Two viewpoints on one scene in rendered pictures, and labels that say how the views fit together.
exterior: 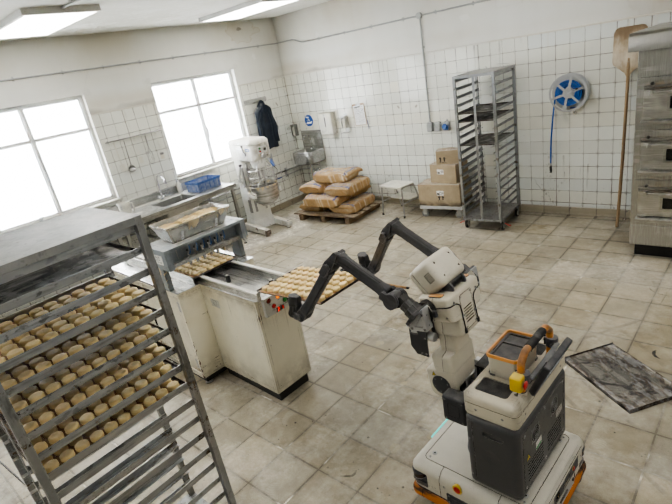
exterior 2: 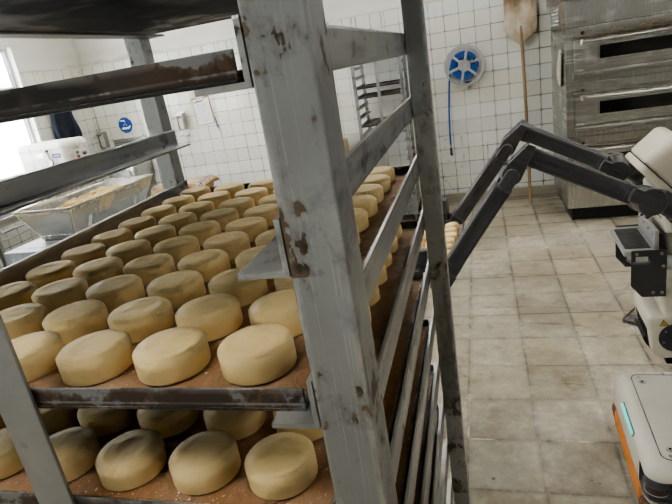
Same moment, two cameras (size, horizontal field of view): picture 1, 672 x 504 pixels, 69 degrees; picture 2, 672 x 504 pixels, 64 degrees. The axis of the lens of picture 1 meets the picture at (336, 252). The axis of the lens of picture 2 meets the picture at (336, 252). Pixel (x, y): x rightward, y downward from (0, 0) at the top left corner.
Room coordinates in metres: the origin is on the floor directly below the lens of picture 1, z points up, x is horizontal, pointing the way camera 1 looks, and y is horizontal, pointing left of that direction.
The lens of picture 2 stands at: (1.13, 1.25, 1.67)
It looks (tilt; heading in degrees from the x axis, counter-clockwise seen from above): 19 degrees down; 332
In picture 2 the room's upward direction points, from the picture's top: 9 degrees counter-clockwise
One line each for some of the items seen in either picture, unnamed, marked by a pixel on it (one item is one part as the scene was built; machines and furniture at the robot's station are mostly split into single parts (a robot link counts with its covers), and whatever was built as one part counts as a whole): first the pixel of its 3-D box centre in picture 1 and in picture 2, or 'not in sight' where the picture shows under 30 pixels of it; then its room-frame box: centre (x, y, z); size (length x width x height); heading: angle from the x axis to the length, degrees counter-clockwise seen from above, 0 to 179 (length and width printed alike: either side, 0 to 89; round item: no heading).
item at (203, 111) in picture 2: (360, 116); (204, 112); (7.64, -0.74, 1.37); 0.27 x 0.02 x 0.40; 45
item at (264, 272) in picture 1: (212, 258); not in sight; (3.86, 1.02, 0.87); 2.01 x 0.03 x 0.07; 43
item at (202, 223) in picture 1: (192, 223); (93, 207); (3.68, 1.05, 1.25); 0.56 x 0.29 x 0.14; 133
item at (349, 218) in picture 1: (339, 209); not in sight; (7.35, -0.17, 0.06); 1.20 x 0.80 x 0.11; 48
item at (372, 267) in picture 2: (82, 326); (380, 224); (1.60, 0.94, 1.50); 0.64 x 0.03 x 0.03; 136
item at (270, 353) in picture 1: (255, 328); not in sight; (3.31, 0.71, 0.45); 0.70 x 0.34 x 0.90; 43
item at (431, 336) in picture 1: (434, 323); (642, 251); (2.13, -0.42, 0.93); 0.28 x 0.16 x 0.22; 133
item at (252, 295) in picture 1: (182, 272); not in sight; (3.66, 1.24, 0.87); 2.01 x 0.03 x 0.07; 43
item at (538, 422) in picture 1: (511, 404); not in sight; (1.85, -0.68, 0.59); 0.55 x 0.34 x 0.83; 133
